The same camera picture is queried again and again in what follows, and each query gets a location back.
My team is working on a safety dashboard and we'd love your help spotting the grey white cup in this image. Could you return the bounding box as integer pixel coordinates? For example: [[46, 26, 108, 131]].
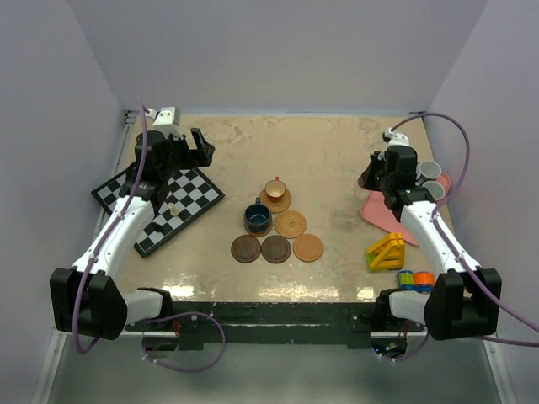
[[422, 181, 446, 201], [418, 161, 442, 181]]

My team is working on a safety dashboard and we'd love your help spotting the black white chessboard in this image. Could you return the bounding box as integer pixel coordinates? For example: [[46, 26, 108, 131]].
[[91, 167, 226, 259]]

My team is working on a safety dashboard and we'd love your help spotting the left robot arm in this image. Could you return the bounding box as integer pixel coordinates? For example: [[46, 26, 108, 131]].
[[50, 128, 221, 340]]

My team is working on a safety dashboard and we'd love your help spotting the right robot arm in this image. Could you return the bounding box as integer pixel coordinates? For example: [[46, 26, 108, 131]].
[[358, 146, 502, 341]]

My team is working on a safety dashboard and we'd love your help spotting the dark blue cup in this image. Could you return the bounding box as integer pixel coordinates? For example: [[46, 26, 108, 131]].
[[243, 197, 273, 234]]

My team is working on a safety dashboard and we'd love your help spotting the grey white cup upper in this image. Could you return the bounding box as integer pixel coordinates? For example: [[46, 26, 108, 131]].
[[418, 161, 442, 181]]

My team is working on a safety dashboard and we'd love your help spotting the black cup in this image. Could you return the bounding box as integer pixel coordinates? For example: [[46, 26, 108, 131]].
[[358, 171, 368, 189]]

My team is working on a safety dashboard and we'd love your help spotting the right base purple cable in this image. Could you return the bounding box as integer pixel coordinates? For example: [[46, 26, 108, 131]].
[[376, 330, 431, 363]]

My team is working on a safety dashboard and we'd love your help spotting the orange blue toy car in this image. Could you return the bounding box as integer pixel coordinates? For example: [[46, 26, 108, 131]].
[[397, 270, 435, 293]]

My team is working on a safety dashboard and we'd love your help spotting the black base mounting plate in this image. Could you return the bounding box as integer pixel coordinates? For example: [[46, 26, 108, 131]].
[[126, 301, 424, 350]]

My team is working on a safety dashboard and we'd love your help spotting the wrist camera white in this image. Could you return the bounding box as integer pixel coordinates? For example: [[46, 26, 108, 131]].
[[145, 107, 181, 138], [378, 128, 409, 160]]

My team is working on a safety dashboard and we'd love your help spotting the round light cork coaster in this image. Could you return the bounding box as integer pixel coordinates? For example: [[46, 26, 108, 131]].
[[275, 210, 307, 239]]

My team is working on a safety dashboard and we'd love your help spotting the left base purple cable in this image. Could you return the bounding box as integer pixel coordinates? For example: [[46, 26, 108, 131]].
[[141, 311, 227, 373]]

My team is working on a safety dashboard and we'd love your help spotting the scalloped light cork coaster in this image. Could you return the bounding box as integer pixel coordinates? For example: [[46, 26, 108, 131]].
[[259, 188, 291, 214]]

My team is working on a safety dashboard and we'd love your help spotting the beige chess pawn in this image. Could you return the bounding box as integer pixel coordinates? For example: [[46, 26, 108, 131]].
[[168, 203, 179, 216]]

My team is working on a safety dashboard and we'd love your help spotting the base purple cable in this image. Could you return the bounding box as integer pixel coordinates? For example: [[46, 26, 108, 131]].
[[141, 311, 227, 373], [376, 330, 431, 363]]

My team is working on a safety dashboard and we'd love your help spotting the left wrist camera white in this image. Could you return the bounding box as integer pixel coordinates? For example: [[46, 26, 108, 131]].
[[145, 107, 181, 138]]

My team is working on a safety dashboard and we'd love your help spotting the light orange wooden coaster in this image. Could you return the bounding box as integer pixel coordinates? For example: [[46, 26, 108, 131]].
[[293, 234, 323, 263]]

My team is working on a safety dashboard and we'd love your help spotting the pink cup gold inside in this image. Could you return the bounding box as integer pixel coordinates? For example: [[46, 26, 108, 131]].
[[264, 176, 286, 203]]

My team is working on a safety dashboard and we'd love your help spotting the pink tray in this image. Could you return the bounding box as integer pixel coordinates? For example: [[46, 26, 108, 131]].
[[360, 166, 451, 247]]

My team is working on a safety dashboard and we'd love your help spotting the yellow green wooden block toy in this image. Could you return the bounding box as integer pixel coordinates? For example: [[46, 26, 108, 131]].
[[366, 233, 406, 273]]

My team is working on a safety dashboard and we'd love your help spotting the dark brown wooden coaster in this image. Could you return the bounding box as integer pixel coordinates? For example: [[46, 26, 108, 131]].
[[231, 234, 261, 263]]

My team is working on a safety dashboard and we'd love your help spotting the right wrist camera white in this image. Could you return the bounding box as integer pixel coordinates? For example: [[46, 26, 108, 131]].
[[378, 128, 409, 160]]

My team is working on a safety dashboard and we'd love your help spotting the grey white cup lower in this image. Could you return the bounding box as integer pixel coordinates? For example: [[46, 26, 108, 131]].
[[422, 181, 446, 201]]

